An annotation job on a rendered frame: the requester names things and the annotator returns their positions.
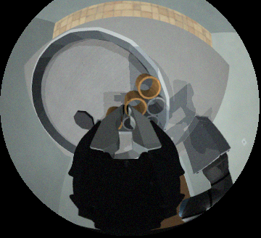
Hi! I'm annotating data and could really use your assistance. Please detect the bronze bushing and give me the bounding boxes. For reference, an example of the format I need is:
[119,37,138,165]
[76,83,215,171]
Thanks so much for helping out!
[136,73,161,99]
[105,107,123,130]
[124,91,147,116]

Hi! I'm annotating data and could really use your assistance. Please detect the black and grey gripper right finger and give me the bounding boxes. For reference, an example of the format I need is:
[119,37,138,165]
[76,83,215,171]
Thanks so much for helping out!
[127,104,185,176]

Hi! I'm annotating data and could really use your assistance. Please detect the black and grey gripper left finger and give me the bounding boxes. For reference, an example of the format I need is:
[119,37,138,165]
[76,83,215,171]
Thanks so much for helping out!
[68,104,125,177]

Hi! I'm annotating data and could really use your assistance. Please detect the dark grey metal sleeve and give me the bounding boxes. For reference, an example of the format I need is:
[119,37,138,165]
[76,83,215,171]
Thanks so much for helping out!
[123,112,133,131]
[144,111,160,125]
[144,95,166,115]

